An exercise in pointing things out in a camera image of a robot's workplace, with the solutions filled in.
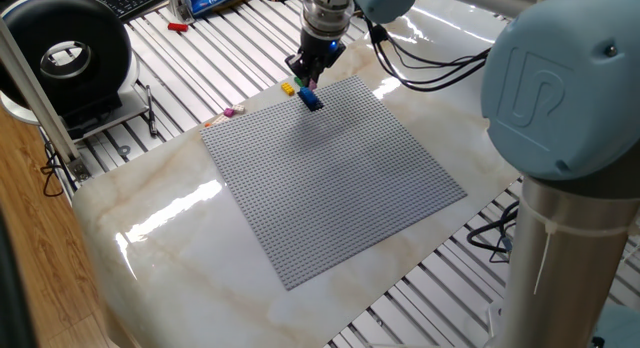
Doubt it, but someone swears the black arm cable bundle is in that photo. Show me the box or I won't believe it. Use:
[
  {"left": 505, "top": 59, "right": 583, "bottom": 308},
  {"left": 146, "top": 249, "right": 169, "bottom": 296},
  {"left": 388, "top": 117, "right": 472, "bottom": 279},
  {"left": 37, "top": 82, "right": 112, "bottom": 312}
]
[{"left": 366, "top": 17, "right": 494, "bottom": 93}]

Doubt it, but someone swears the silver device base plate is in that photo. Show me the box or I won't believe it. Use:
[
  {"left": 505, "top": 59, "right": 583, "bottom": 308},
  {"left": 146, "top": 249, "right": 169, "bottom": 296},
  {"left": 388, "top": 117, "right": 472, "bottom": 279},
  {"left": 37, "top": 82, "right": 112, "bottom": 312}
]
[{"left": 0, "top": 52, "right": 151, "bottom": 142}]

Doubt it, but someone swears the dark blurred foreground object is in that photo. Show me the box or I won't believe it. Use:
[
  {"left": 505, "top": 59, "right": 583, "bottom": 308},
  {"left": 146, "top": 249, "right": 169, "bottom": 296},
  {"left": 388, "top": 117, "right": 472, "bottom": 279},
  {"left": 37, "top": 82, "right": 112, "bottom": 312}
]
[{"left": 0, "top": 202, "right": 40, "bottom": 348}]

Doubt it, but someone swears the grey Lego baseplate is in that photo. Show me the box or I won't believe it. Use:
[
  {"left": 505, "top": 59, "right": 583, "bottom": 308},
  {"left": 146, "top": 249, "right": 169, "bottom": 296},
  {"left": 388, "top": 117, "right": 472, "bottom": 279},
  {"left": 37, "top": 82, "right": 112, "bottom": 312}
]
[{"left": 199, "top": 75, "right": 469, "bottom": 292}]

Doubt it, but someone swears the white zip tie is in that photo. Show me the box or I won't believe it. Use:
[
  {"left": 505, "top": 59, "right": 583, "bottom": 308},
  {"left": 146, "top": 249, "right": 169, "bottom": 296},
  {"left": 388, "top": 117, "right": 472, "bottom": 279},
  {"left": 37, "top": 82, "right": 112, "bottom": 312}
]
[{"left": 519, "top": 202, "right": 640, "bottom": 296}]

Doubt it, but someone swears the black ring shaped device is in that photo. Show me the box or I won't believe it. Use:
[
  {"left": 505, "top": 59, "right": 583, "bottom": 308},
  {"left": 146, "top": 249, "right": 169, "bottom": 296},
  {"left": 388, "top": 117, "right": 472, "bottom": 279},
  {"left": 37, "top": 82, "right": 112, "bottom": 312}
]
[{"left": 0, "top": 0, "right": 135, "bottom": 139}]

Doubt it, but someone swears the blue tissue pack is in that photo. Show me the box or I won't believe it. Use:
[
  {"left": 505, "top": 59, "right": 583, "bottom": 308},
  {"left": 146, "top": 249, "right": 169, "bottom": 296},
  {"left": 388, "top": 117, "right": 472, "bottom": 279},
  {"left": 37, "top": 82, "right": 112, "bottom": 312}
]
[{"left": 182, "top": 0, "right": 245, "bottom": 16}]

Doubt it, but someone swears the marble pattern board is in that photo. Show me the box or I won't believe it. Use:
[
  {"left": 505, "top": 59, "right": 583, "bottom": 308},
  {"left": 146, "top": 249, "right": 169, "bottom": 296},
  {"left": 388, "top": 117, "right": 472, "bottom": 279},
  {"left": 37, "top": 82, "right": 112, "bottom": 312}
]
[{"left": 72, "top": 0, "right": 521, "bottom": 348}]

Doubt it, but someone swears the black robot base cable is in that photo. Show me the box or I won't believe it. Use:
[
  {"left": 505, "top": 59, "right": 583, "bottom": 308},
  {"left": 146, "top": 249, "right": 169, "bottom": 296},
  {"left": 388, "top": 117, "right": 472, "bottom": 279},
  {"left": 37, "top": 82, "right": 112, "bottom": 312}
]
[{"left": 466, "top": 201, "right": 520, "bottom": 264}]

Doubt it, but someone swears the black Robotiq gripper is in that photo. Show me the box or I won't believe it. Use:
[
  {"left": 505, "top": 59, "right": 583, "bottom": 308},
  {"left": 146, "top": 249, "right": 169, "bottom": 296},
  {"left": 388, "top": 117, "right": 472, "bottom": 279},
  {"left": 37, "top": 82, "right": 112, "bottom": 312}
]
[{"left": 284, "top": 30, "right": 348, "bottom": 85}]

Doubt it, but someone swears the aluminium frame profile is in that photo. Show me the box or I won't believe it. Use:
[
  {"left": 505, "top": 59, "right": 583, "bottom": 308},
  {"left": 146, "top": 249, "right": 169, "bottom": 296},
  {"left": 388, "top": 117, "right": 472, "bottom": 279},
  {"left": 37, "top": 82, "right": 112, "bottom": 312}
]
[{"left": 0, "top": 17, "right": 94, "bottom": 184}]

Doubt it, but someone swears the black floor cable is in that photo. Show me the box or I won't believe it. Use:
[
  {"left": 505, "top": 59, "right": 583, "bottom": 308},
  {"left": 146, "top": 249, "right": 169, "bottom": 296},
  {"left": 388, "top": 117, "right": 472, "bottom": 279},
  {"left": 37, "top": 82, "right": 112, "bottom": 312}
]
[{"left": 39, "top": 137, "right": 66, "bottom": 198}]

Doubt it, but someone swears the silver corner bracket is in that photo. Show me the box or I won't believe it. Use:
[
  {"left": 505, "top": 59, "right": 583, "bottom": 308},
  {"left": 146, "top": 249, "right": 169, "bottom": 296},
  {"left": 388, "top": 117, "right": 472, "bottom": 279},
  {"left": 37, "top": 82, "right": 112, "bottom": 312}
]
[{"left": 67, "top": 155, "right": 94, "bottom": 184}]

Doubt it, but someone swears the black keyboard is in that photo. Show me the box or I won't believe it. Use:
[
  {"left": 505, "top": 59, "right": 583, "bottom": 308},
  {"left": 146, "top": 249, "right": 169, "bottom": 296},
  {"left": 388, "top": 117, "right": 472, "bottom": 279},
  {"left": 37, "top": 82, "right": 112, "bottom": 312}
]
[{"left": 97, "top": 0, "right": 170, "bottom": 22}]

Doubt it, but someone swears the dark navy Lego plate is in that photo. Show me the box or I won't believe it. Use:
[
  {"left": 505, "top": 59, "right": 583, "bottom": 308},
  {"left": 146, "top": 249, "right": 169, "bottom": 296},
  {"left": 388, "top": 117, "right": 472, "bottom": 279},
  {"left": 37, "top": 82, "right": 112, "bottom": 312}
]
[{"left": 299, "top": 90, "right": 325, "bottom": 113}]

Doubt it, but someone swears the short aluminium post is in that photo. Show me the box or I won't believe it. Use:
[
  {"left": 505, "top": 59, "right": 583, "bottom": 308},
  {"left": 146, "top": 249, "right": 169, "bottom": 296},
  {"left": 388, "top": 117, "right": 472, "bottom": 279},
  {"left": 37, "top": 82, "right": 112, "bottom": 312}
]
[{"left": 166, "top": 0, "right": 196, "bottom": 27}]

